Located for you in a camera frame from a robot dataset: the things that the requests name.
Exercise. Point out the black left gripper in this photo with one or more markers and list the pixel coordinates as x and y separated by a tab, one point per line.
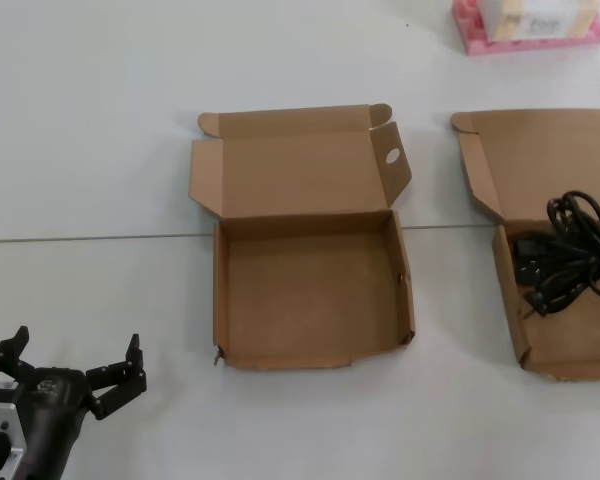
55	400

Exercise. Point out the cardboard box with torn corner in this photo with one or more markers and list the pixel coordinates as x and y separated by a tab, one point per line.
305	300

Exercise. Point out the brown cardboard box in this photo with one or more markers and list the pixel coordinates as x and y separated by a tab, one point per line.
545	165

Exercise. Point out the pink foam tray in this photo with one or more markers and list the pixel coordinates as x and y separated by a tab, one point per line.
472	30

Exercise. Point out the tissue pack in plastic wrap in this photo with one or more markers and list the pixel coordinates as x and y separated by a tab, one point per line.
540	22

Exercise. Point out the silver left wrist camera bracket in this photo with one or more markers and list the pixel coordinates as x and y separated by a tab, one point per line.
10	415

